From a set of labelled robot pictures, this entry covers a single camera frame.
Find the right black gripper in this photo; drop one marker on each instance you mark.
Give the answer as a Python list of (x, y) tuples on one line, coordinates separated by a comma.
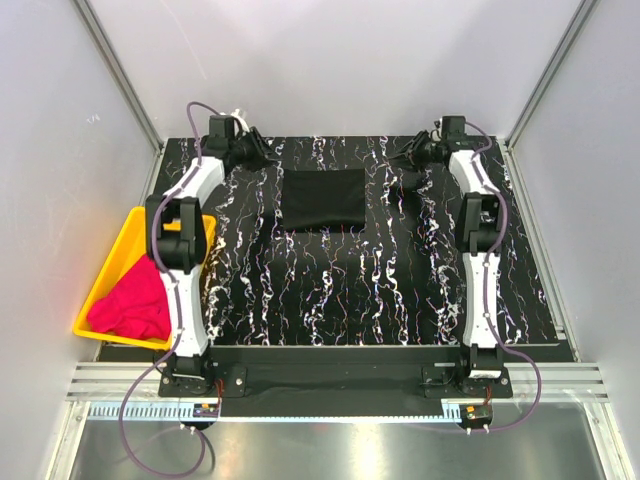
[(411, 148)]

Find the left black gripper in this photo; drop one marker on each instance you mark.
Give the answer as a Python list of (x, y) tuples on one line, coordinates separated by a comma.
[(263, 152)]

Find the black t shirt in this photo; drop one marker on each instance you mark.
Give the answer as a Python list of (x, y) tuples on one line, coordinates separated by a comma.
[(312, 200)]

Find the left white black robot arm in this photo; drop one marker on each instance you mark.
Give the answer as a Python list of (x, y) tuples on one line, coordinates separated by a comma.
[(177, 244)]

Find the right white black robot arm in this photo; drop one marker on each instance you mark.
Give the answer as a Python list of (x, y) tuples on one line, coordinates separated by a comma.
[(479, 232)]

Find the yellow plastic bin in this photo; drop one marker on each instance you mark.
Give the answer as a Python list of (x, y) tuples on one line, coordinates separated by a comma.
[(107, 280)]

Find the red t shirt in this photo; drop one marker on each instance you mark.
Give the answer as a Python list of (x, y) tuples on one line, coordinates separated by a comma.
[(136, 307)]

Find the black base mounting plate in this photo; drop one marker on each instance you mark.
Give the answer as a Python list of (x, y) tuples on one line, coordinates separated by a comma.
[(438, 360)]

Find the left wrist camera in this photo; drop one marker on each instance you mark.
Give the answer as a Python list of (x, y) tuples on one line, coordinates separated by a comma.
[(239, 119)]

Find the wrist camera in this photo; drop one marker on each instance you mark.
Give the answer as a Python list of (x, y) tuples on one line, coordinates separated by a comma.
[(239, 119), (450, 128)]

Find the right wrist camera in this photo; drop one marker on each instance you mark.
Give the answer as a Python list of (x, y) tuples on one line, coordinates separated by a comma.
[(450, 128)]

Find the white slotted cable duct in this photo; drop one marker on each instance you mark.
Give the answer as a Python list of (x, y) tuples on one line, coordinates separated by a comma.
[(190, 411)]

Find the aluminium frame rail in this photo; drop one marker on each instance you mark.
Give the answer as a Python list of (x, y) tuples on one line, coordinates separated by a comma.
[(560, 381)]

